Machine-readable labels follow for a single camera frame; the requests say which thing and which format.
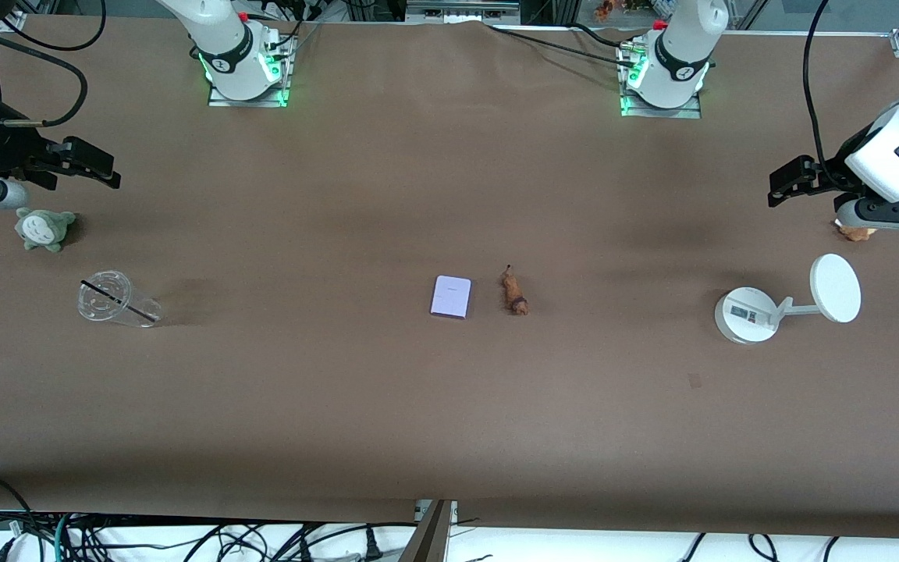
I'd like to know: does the black drinking straw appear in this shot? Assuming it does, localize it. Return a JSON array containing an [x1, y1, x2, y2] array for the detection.
[[81, 279, 158, 322]]

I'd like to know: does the clear plastic cup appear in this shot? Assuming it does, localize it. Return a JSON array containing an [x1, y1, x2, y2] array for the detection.
[[77, 270, 162, 329]]

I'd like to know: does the green cable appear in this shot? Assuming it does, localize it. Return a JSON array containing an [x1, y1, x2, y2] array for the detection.
[[54, 511, 76, 562]]

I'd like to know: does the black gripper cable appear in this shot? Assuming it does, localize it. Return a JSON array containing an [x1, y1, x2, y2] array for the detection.
[[803, 0, 848, 169], [0, 20, 90, 127]]

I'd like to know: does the aluminium table leg profile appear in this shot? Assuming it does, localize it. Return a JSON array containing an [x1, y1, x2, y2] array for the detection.
[[399, 500, 458, 562]]

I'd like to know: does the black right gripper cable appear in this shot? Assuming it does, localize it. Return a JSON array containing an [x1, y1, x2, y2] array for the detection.
[[0, 20, 90, 127]]

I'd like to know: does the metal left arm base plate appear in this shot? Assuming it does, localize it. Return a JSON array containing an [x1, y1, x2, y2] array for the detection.
[[619, 43, 702, 119]]

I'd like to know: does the lilac phone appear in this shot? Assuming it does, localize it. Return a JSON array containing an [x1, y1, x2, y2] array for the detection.
[[430, 275, 472, 319]]

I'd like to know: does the grey-green Totoro plush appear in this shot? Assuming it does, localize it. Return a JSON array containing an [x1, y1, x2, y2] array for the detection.
[[15, 207, 76, 252]]

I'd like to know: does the silver metal bracket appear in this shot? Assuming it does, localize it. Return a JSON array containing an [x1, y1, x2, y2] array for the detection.
[[407, 0, 521, 24]]

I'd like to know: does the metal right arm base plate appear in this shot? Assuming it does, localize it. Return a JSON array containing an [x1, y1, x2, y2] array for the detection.
[[208, 35, 291, 108]]

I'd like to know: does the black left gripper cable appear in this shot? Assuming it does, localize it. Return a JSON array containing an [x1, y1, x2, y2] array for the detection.
[[803, 0, 848, 169]]

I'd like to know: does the brown lion statue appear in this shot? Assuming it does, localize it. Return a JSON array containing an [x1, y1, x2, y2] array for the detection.
[[500, 265, 530, 317]]

